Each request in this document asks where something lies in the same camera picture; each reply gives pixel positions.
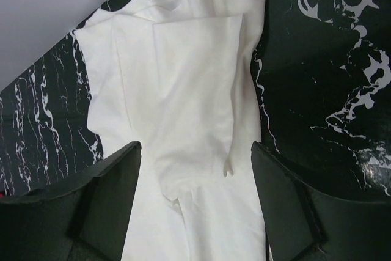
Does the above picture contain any white t shirt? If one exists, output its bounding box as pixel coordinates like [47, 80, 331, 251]
[74, 0, 266, 260]

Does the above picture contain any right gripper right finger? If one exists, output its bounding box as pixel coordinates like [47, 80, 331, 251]
[251, 142, 390, 260]

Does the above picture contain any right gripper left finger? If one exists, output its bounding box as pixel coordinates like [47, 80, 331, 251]
[1, 142, 141, 260]

